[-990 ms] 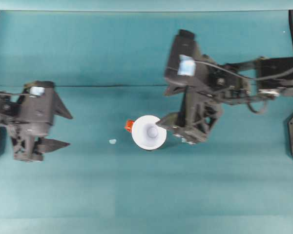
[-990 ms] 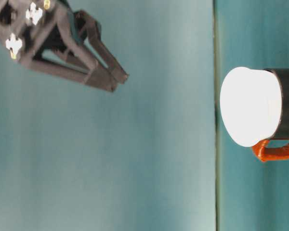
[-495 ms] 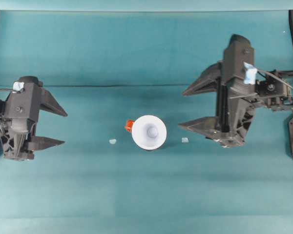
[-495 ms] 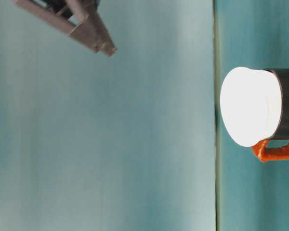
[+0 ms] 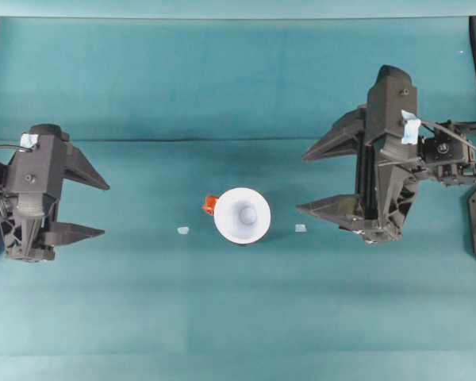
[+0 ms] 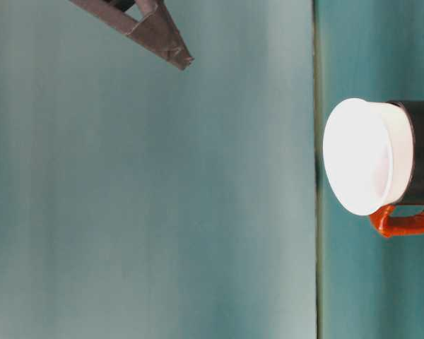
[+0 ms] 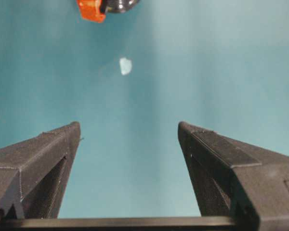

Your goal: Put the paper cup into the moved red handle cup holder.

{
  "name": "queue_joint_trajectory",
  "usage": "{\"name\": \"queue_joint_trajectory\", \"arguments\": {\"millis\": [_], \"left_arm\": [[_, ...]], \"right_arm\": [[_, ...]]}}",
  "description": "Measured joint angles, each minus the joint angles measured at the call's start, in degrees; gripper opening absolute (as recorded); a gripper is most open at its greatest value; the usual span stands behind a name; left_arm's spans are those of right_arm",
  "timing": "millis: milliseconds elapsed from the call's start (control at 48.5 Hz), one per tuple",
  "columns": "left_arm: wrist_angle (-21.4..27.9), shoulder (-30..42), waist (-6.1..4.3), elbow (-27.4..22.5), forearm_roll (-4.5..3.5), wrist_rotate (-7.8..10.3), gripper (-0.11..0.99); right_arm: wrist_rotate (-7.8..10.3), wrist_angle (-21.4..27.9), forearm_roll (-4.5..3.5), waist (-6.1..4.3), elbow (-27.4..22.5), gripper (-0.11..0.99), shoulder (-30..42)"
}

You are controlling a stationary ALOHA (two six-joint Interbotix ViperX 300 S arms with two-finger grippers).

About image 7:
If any black cup holder red handle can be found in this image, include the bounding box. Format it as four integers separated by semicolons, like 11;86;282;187
77;0;141;24

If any blue-green table cloth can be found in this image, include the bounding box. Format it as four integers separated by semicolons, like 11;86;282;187
0;0;289;219

